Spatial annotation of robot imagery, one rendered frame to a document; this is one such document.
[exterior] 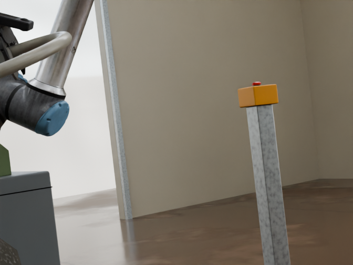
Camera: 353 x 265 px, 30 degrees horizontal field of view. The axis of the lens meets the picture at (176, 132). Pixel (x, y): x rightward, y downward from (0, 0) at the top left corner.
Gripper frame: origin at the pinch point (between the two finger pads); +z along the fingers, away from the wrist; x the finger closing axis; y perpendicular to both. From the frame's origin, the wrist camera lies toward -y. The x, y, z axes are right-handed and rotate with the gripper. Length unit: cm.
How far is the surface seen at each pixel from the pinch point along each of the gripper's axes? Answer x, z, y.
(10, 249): 63, 25, -12
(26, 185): -32, 42, 29
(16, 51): 1.6, -5.9, -1.7
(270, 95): -90, 51, -58
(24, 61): 38.4, -6.1, -18.9
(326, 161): -669, 313, -58
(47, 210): -33, 53, 26
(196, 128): -562, 188, 73
